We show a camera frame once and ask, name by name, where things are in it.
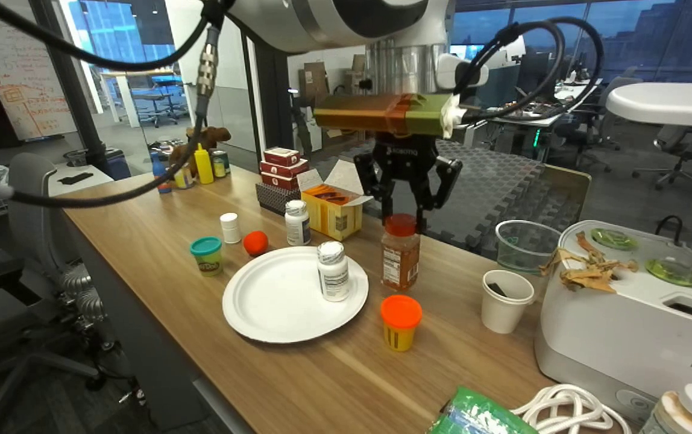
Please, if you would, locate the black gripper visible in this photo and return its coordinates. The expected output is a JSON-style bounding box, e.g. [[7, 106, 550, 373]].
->
[[354, 135, 463, 216]]

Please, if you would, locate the orange-lid spice bottle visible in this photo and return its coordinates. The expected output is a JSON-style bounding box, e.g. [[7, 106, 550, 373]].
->
[[381, 213, 421, 292]]

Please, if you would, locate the white blue-label pill bottle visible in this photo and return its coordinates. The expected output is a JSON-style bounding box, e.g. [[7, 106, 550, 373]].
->
[[319, 241, 351, 301]]

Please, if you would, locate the small plain white bottle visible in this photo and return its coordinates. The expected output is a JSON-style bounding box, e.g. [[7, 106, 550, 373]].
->
[[220, 211, 242, 246]]

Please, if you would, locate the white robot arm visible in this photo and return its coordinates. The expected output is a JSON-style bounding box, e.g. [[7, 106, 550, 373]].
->
[[204, 0, 463, 211]]

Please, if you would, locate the white paper plate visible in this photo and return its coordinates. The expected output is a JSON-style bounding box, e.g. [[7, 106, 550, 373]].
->
[[222, 246, 369, 345]]

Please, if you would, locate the yellow mustard bottle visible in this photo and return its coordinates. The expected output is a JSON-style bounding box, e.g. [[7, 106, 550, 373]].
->
[[195, 145, 216, 184]]

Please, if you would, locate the open yellow cardboard box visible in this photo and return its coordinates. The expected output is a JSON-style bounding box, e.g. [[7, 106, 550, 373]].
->
[[298, 158, 372, 241]]

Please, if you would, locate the lower red box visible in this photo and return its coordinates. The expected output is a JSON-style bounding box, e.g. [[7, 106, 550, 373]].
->
[[260, 171, 300, 189]]

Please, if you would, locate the clear plastic cup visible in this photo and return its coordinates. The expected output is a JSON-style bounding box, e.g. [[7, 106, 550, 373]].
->
[[494, 218, 559, 274]]

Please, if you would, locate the top red box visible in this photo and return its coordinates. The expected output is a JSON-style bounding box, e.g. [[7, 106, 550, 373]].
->
[[264, 146, 301, 166]]

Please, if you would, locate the white paper cup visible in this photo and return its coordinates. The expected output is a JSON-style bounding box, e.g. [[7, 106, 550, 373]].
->
[[482, 270, 535, 335]]

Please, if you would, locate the red toy strawberry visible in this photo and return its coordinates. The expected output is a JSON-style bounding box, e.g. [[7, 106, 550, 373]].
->
[[245, 230, 269, 257]]

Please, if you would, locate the teal-lid green dough tub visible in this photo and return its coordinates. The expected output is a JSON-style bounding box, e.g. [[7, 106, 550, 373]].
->
[[192, 235, 222, 272]]

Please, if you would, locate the green teal snack packet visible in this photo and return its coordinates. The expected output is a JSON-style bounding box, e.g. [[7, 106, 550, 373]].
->
[[430, 387, 538, 434]]

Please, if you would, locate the white appliance with lid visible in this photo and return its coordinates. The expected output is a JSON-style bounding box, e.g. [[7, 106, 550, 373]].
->
[[535, 218, 692, 424]]

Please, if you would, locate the white-lid jar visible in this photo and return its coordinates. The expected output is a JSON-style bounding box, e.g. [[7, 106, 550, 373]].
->
[[639, 382, 692, 434]]

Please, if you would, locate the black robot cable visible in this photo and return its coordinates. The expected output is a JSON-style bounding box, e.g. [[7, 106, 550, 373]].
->
[[452, 16, 609, 128]]

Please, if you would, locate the white coiled cable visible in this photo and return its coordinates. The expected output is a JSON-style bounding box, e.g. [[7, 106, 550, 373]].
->
[[511, 380, 634, 434]]

